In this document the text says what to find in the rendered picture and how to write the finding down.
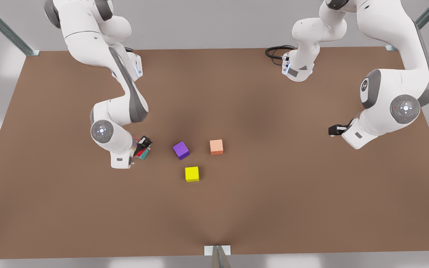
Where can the purple wooden cube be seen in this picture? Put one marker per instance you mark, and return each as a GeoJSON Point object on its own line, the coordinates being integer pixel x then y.
{"type": "Point", "coordinates": [181, 150]}

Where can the red wooden cube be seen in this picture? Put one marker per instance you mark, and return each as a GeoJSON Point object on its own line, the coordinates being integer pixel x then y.
{"type": "Point", "coordinates": [140, 152]}

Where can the silver frame post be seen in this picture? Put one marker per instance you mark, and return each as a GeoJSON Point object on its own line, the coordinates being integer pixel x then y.
{"type": "Point", "coordinates": [218, 256]}
{"type": "Point", "coordinates": [428, 13]}
{"type": "Point", "coordinates": [4, 28]}

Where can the orange wooden cube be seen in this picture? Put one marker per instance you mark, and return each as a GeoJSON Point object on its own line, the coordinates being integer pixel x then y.
{"type": "Point", "coordinates": [216, 147]}

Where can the yellow wooden cube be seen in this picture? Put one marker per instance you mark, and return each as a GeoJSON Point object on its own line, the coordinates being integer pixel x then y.
{"type": "Point", "coordinates": [192, 174]}

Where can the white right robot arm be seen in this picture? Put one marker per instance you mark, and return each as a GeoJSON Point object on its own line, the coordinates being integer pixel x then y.
{"type": "Point", "coordinates": [121, 104]}

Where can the teal blue wooden cube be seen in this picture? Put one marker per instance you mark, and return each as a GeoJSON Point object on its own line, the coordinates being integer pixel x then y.
{"type": "Point", "coordinates": [144, 154]}

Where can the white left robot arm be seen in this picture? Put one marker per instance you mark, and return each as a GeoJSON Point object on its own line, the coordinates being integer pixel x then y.
{"type": "Point", "coordinates": [397, 85]}

